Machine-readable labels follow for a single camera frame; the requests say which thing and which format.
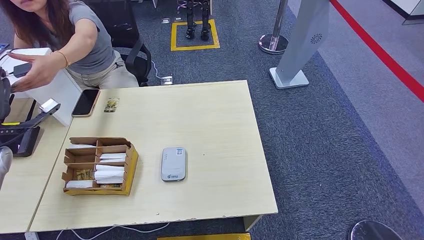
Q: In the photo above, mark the person's left hand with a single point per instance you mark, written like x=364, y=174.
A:
x=39, y=71

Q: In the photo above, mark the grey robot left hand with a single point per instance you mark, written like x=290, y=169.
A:
x=4, y=96

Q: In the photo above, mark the patterned ID card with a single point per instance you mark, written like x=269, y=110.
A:
x=111, y=104

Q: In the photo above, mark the person's left forearm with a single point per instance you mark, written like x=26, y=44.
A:
x=79, y=46

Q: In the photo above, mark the person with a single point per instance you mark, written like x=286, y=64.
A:
x=92, y=46

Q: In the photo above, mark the white key card stack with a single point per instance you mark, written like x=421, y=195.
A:
x=109, y=178
x=110, y=168
x=79, y=184
x=113, y=156
x=112, y=161
x=81, y=146

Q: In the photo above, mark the patterned card stack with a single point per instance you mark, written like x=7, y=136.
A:
x=85, y=175

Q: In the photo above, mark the cardboard card organizer box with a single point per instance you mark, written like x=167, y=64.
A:
x=130, y=169

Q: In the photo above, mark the patterned brown card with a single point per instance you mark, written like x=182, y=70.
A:
x=111, y=186

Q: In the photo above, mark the grey card reader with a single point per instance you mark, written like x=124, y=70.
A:
x=174, y=164

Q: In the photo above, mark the black adapter box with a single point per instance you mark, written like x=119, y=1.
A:
x=20, y=70

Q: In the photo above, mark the white box stand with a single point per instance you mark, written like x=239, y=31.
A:
x=63, y=96

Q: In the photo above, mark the black router with antennas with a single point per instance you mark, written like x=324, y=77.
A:
x=23, y=142

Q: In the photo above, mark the black smartphone, tan case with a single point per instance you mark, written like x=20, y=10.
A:
x=86, y=102

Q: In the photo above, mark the black office chair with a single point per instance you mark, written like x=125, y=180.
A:
x=137, y=63

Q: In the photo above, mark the yellow floor tape square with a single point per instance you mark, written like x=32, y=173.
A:
x=173, y=36

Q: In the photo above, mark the white power strip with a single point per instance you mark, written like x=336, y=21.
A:
x=31, y=236

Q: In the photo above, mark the black humanoid robot legs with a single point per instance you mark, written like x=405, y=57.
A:
x=189, y=23

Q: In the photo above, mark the yellow floor mat edge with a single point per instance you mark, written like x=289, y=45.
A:
x=205, y=237

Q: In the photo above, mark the grey kiosk stand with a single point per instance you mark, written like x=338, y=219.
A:
x=298, y=49

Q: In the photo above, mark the desk leg panel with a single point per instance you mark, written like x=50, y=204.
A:
x=252, y=222

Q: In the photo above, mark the round chrome base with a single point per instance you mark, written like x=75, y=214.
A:
x=374, y=232

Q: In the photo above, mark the chrome stanchion post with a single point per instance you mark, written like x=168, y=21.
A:
x=273, y=43

